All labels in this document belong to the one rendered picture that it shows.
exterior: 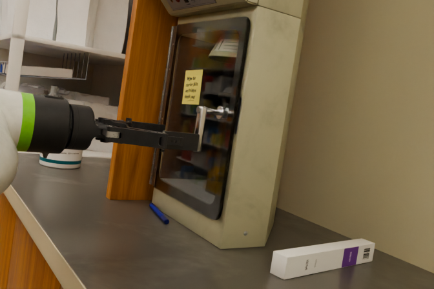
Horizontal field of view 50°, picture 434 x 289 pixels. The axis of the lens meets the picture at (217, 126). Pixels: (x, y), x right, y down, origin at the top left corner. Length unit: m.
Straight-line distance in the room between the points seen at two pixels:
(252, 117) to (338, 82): 0.46
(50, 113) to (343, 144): 0.78
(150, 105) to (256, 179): 0.39
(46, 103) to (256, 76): 0.39
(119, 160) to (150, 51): 0.28
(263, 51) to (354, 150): 0.45
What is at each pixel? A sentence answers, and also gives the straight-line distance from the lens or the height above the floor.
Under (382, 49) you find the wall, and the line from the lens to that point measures 1.23.
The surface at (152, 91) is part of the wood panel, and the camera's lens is 1.19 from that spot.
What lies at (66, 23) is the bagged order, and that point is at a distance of 2.10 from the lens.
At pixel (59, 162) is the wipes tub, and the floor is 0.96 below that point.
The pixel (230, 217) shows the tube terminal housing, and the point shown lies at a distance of 0.92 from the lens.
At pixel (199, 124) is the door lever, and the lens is 0.89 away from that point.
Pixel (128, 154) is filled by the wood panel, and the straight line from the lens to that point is 1.19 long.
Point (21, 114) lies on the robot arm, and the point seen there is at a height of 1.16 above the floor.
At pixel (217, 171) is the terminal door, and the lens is 0.91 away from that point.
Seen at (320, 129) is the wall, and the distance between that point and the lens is 1.33.
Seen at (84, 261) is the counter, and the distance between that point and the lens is 0.79.
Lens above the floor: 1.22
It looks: 3 degrees down
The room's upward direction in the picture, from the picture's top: 9 degrees clockwise
